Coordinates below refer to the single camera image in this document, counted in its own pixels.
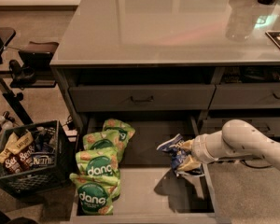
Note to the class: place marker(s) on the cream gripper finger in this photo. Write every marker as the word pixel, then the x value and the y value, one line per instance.
pixel 187 145
pixel 188 166

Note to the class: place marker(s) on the blue Kettle chip bag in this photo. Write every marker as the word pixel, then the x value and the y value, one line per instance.
pixel 178 156

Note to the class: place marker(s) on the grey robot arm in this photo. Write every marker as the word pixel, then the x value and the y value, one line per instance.
pixel 237 138

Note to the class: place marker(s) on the grey top left drawer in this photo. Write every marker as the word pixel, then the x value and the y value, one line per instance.
pixel 141 97

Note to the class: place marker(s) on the open grey middle drawer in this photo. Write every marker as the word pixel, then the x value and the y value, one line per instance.
pixel 150 192

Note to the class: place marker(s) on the rear green Dang bag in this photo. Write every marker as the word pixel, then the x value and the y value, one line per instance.
pixel 126 132

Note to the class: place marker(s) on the green dang bag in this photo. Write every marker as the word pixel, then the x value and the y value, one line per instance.
pixel 126 132
pixel 109 138
pixel 95 193
pixel 98 162

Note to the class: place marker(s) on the grey right middle drawer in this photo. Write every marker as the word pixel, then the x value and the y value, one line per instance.
pixel 268 126

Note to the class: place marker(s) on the grey counter cabinet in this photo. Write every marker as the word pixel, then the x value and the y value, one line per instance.
pixel 155 42

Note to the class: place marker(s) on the grey top right drawer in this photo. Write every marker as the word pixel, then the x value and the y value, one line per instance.
pixel 246 96

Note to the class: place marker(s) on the front green Dang bag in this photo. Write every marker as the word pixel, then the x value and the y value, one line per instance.
pixel 95 193

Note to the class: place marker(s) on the blue Kettle bag in crate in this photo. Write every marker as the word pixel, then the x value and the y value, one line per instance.
pixel 43 159

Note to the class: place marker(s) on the red Sensible snack bag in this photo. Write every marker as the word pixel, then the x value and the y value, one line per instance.
pixel 23 149

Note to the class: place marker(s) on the dark plastic crate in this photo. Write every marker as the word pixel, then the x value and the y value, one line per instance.
pixel 49 137

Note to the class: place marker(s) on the black desk frame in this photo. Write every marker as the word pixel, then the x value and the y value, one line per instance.
pixel 34 73

